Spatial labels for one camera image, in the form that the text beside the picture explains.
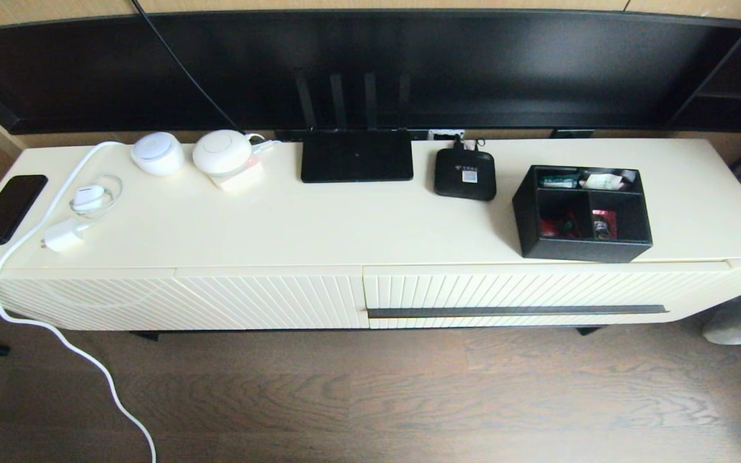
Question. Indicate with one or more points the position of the cream fluted drawer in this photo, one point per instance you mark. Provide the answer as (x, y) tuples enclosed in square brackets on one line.
[(538, 289)]

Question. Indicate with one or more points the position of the black compartment organizer box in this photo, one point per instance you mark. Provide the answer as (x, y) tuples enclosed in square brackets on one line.
[(576, 251)]

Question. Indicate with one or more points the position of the white ribbed cabinet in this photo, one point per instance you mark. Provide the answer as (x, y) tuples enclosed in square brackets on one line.
[(345, 218)]

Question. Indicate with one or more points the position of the black router with antennas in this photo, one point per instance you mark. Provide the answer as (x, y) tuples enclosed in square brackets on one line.
[(356, 157)]

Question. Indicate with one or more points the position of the black set-top box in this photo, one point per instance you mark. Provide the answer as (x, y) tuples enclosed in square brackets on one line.
[(464, 183)]

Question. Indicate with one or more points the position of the cream fluted cabinet door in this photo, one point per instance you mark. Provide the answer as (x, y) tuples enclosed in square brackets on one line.
[(267, 302)]

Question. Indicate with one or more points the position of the cream pink flat box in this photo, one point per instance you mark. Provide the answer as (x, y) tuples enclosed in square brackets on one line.
[(242, 181)]

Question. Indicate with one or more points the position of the large white dome device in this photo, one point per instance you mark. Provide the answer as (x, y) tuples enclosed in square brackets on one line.
[(221, 153)]

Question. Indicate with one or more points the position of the red snack packet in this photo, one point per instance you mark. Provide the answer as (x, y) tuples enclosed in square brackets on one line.
[(549, 228)]

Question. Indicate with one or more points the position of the black television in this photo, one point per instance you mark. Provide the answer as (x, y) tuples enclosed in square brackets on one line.
[(473, 64)]

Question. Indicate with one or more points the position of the green tube packet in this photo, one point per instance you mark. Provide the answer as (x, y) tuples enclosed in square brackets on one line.
[(560, 180)]

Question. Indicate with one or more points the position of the small white round speaker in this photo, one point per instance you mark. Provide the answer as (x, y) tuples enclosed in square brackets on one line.
[(157, 154)]

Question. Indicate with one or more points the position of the pink red sachet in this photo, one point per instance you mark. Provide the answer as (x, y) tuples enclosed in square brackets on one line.
[(604, 225)]

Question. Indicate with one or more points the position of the white crumpled packet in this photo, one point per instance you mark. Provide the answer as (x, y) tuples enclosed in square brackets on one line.
[(605, 182)]

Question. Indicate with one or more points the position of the cream fluted rounded-corner panel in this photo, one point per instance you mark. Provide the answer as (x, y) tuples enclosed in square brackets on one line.
[(87, 299)]

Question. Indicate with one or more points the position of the white charger adapter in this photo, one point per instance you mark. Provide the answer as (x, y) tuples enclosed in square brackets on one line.
[(65, 236)]

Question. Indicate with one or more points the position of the black smartphone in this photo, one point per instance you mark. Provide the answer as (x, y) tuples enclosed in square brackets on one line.
[(7, 209)]

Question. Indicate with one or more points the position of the white wall socket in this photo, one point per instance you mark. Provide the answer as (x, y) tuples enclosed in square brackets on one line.
[(446, 134)]

